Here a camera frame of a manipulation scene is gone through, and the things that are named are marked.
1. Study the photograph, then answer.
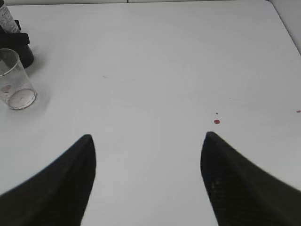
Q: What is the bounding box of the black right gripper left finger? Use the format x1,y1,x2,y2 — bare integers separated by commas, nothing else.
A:
0,134,96,226

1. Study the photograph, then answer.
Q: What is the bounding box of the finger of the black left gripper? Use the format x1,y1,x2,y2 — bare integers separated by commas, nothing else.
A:
0,33,30,47

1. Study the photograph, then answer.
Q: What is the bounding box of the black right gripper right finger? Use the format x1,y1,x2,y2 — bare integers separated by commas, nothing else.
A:
200,132,301,226

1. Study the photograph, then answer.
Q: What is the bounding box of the dark red wine bottle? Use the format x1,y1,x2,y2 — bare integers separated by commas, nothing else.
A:
0,0,34,68

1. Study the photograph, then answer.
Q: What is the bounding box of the transparent plastic cup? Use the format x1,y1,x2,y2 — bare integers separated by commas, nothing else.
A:
0,48,37,110

